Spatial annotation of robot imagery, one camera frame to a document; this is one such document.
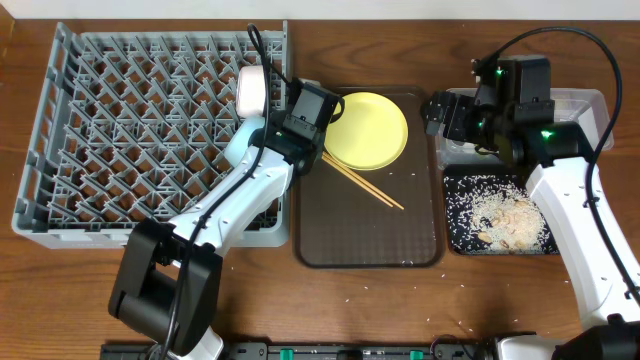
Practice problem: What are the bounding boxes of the pink white bowl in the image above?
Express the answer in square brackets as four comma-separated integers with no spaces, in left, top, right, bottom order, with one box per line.
[236,65,266,118]

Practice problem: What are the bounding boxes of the yellow plate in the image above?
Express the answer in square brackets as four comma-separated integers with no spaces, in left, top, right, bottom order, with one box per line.
[324,92,408,171]

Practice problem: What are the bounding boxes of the wooden chopstick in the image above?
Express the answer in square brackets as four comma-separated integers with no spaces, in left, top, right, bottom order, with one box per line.
[322,152,405,210]
[322,155,394,208]

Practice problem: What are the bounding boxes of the light blue bowl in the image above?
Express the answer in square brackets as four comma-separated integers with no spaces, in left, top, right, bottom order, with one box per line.
[223,116,265,167]

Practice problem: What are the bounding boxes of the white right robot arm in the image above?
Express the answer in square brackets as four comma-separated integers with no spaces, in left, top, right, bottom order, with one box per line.
[421,55,639,359]

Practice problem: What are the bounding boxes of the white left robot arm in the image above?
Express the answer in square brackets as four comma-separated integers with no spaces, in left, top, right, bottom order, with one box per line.
[108,79,346,359]

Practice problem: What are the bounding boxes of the clear plastic waste bin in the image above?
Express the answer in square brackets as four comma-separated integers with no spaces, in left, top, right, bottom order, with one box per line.
[436,88,610,170]

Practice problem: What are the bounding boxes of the black waste tray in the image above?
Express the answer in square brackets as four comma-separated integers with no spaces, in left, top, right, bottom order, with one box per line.
[442,163,561,256]

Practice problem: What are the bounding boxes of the rice and food scraps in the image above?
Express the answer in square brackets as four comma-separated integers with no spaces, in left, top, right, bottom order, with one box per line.
[444,174,554,253]

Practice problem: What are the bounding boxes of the dark brown serving tray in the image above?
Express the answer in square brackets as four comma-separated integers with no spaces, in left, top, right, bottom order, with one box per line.
[294,86,446,268]

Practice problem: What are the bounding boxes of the grey plastic dish rack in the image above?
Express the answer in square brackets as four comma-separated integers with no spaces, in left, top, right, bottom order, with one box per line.
[11,24,260,249]

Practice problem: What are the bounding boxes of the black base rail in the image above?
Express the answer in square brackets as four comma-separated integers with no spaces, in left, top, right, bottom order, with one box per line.
[99,340,551,360]

